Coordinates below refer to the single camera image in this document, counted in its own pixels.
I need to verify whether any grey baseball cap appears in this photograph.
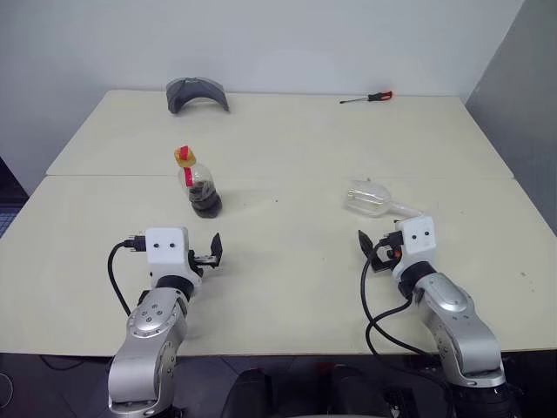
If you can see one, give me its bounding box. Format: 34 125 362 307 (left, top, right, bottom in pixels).
165 77 232 116

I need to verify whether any bottle with dark liquid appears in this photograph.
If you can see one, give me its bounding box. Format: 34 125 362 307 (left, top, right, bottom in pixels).
176 156 224 219

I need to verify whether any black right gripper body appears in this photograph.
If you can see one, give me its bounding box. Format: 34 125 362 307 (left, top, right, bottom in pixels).
372 230 404 274

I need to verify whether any dark rounded shape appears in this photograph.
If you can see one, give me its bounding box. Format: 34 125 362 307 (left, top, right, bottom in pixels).
221 367 276 418

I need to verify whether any clear plastic bottle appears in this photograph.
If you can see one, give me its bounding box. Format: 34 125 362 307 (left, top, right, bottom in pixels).
342 178 426 219

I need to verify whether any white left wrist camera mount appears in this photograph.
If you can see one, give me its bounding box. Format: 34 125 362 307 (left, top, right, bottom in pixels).
144 226 204 287

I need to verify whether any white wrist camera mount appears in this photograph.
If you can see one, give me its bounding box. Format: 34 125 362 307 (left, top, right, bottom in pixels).
396 214 437 267
144 226 204 287

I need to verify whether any yellow bottle cap red tape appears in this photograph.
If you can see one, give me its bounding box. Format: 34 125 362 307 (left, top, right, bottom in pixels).
173 145 196 169

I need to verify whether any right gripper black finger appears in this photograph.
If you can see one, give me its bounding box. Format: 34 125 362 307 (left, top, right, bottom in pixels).
358 229 374 259

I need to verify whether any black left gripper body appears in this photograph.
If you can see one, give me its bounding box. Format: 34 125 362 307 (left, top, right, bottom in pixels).
187 248 219 280

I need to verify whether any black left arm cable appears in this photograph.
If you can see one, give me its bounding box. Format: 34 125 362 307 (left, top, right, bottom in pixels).
107 236 147 318

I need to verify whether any red black handled screwdriver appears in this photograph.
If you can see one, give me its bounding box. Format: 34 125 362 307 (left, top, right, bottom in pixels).
339 90 393 105

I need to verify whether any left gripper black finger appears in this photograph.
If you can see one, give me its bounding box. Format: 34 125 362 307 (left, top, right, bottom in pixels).
210 233 225 267

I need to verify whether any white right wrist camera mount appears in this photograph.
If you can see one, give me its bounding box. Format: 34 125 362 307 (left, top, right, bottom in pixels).
396 214 437 267

